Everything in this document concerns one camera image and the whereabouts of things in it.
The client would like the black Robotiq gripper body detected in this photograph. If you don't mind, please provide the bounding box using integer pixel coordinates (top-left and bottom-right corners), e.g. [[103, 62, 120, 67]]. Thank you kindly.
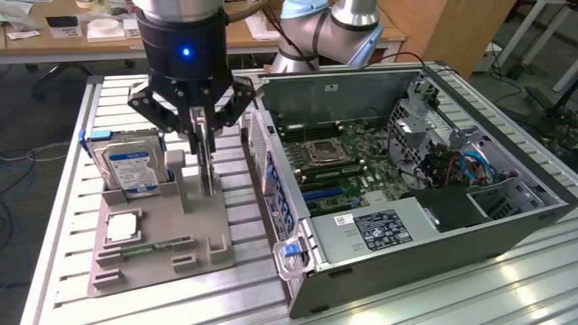
[[136, 8, 234, 113]]

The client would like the graphics card with metal bracket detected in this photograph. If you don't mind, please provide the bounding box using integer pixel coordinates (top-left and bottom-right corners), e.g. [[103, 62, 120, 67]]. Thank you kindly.
[[188, 106, 216, 198]]

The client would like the small white printed box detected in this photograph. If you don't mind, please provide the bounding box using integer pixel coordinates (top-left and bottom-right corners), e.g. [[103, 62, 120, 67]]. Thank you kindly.
[[122, 18, 144, 40]]

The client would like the wooden desk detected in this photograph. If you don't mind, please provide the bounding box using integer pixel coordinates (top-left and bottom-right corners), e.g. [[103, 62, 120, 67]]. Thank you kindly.
[[0, 0, 407, 65]]

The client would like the hard disk in blue caddy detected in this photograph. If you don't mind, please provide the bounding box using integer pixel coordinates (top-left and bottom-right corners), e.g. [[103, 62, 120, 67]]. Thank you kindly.
[[77, 127, 175, 200]]

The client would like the white paper stack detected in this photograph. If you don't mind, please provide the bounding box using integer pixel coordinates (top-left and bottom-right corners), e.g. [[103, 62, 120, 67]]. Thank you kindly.
[[246, 15, 283, 41]]

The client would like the CPU socket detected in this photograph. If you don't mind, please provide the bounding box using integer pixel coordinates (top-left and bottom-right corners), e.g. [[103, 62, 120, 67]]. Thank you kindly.
[[304, 137, 347, 167]]

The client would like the black chair base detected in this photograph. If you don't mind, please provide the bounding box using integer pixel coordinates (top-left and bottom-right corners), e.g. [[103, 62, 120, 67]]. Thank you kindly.
[[27, 62, 91, 101]]

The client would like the white box with black top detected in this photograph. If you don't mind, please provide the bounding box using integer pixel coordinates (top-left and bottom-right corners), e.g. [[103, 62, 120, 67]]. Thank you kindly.
[[44, 16, 83, 39]]

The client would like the installed RAM stick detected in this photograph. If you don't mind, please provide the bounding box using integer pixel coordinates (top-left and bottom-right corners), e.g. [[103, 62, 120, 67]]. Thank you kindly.
[[300, 165, 366, 180]]

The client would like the blue expansion slot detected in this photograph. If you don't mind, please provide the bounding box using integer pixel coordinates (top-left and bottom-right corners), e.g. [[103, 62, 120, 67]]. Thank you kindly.
[[303, 187, 343, 201]]

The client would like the green motherboard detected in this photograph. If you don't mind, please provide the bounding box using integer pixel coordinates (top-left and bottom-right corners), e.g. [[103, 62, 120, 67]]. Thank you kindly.
[[274, 113, 419, 218]]

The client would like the silver CPU chip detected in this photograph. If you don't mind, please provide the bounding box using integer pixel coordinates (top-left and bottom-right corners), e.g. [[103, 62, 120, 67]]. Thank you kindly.
[[107, 214, 139, 242]]

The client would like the grey plastic parts rack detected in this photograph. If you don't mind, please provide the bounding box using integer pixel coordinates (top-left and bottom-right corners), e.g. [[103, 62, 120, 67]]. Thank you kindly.
[[86, 148, 236, 299]]

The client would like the clear plastic bag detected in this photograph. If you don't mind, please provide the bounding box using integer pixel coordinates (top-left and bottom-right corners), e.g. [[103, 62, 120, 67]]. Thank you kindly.
[[0, 2, 43, 31]]

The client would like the green RAM stick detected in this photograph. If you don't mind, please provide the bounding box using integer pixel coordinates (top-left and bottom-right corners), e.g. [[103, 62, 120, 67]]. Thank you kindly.
[[120, 236, 188, 257]]

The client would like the perforated metal disk bay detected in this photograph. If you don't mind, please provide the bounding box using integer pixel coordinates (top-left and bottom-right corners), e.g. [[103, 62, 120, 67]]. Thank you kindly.
[[386, 97, 453, 170]]

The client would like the grey power supply unit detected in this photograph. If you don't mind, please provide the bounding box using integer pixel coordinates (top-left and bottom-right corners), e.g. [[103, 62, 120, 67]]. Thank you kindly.
[[308, 197, 442, 265]]

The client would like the wooden cabinet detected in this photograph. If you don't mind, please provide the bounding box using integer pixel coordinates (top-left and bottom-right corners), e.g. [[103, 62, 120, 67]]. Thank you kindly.
[[377, 0, 518, 79]]

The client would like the open black PC case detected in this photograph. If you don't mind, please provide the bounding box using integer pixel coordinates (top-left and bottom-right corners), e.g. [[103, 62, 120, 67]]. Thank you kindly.
[[238, 60, 578, 320]]

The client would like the silver slanted disk bay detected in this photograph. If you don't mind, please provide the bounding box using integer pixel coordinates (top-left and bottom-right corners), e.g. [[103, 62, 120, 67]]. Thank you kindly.
[[465, 175, 549, 221]]

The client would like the black floor stand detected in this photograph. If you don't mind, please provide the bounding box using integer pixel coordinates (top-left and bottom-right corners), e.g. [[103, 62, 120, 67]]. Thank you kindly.
[[523, 84, 578, 150]]

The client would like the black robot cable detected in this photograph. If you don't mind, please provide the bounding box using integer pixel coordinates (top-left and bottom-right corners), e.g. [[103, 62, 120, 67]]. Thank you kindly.
[[223, 0, 316, 72]]

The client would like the white floor cable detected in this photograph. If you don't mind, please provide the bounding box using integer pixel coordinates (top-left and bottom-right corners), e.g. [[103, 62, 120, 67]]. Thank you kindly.
[[0, 140, 71, 163]]

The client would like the thin black cable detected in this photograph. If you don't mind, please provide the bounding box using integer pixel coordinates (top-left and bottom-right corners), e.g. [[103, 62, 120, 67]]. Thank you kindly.
[[360, 51, 453, 74]]

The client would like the blue floor cable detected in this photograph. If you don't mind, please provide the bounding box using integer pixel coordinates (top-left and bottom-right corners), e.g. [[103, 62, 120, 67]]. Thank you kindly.
[[0, 158, 37, 292]]

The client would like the red wire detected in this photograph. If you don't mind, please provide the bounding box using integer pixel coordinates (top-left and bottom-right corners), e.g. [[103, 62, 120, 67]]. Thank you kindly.
[[443, 157, 458, 186]]

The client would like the blue wire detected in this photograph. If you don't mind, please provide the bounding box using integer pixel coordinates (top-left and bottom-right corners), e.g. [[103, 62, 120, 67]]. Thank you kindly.
[[455, 152, 498, 186]]

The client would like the white table frame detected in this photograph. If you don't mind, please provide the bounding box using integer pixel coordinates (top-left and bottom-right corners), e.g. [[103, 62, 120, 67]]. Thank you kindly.
[[494, 0, 578, 92]]

